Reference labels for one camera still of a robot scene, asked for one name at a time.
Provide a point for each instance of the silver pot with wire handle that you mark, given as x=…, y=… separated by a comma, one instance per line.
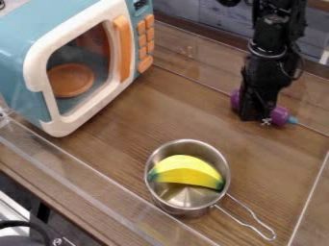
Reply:
x=186, y=200

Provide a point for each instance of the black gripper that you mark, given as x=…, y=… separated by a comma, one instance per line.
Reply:
x=266, y=76

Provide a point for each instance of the blue toy microwave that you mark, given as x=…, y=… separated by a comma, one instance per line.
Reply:
x=107, y=34

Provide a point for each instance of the purple toy eggplant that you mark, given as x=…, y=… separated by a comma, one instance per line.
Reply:
x=280, y=116

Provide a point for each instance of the clear acrylic barrier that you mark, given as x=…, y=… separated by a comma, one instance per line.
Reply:
x=111, y=213

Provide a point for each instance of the orange microwave turntable plate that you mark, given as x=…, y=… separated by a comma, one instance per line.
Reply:
x=70, y=79

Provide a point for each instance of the yellow green toy banana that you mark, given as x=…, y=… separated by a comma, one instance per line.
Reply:
x=184, y=169

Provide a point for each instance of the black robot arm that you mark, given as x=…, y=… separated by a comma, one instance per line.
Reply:
x=279, y=24

